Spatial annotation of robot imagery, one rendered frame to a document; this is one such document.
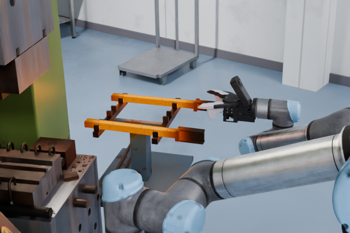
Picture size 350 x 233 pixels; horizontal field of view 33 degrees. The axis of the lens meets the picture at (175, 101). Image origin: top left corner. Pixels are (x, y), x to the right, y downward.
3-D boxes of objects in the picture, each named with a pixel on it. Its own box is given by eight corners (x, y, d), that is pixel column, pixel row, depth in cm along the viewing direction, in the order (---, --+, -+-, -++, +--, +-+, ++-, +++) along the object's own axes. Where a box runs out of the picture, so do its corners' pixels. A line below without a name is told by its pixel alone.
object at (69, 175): (77, 174, 184) (76, 170, 183) (79, 179, 181) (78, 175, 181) (62, 177, 182) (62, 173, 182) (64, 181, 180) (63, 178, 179)
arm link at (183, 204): (215, 186, 109) (163, 172, 114) (186, 217, 100) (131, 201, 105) (215, 222, 112) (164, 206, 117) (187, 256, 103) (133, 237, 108)
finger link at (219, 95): (207, 103, 226) (223, 110, 220) (207, 88, 224) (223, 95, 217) (212, 101, 228) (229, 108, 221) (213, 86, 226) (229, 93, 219)
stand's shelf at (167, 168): (193, 160, 239) (193, 155, 238) (165, 216, 203) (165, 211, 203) (122, 152, 246) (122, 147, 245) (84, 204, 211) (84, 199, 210)
